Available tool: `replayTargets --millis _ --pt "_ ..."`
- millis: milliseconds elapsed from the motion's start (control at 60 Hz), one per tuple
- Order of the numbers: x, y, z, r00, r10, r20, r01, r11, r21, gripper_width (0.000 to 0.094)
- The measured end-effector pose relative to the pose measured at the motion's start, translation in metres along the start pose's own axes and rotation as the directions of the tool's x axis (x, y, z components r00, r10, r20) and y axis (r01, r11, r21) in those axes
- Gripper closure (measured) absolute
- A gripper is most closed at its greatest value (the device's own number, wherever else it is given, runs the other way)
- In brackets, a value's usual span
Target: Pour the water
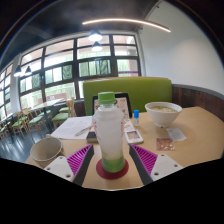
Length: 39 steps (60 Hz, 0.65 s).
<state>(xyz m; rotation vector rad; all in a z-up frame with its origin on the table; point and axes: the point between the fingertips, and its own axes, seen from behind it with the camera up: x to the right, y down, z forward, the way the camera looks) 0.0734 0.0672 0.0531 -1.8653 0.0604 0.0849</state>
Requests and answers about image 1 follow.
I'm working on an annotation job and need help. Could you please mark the flat round red coaster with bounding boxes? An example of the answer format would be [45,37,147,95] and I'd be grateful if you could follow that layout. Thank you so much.
[95,158,130,181]

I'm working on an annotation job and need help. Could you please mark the clear green-capped water bottle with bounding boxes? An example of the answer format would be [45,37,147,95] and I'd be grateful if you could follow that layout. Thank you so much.
[92,91,126,174]

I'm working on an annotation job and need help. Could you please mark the colourful sticker sheet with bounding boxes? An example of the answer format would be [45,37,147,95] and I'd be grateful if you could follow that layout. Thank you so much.
[123,118,135,133]

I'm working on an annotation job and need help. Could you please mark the wooden dining table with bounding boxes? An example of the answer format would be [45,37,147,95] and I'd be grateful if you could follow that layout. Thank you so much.
[31,98,64,113]

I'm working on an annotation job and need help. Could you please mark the black tablet with stickers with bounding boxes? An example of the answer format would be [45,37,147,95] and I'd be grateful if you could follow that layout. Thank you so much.
[91,92,133,119]

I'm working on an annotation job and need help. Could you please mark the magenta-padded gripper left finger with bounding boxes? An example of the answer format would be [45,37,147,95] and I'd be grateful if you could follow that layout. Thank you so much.
[43,143,96,188]

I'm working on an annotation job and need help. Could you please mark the white ceramic bowl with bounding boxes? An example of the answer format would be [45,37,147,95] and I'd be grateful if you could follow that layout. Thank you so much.
[144,101,183,128]

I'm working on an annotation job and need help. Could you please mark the small pink sachet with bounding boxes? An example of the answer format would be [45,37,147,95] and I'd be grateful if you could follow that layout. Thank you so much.
[155,137,176,152]

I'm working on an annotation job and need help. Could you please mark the small blue-capped white bottle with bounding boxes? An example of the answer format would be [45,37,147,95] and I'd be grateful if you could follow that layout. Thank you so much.
[133,109,140,127]

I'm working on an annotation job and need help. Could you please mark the group of pendant lamps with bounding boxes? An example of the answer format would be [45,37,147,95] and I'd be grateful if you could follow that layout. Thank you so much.
[13,29,104,78]

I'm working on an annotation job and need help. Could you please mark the white printed paper sheet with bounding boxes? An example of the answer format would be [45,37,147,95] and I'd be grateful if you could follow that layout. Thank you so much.
[50,115,94,140]

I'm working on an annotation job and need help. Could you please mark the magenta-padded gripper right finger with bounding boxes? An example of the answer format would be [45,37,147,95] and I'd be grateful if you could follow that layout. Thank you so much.
[128,143,184,187]

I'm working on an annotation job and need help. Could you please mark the green upholstered bench seat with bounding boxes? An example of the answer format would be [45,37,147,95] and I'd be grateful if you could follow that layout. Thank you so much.
[82,76,173,117]

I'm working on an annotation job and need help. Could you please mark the long curved ceiling light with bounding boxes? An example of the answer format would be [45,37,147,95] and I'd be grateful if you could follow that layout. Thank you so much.
[81,17,172,34]

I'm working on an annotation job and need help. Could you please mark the silver pen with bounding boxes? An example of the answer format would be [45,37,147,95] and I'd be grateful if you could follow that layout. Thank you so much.
[74,124,94,137]

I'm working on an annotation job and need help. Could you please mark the small dark flat box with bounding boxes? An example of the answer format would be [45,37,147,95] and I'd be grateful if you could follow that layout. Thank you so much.
[85,131,99,144]

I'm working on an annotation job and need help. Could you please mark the group of green-seated wooden chairs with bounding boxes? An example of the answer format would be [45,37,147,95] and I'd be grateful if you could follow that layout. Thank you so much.
[0,96,78,139]

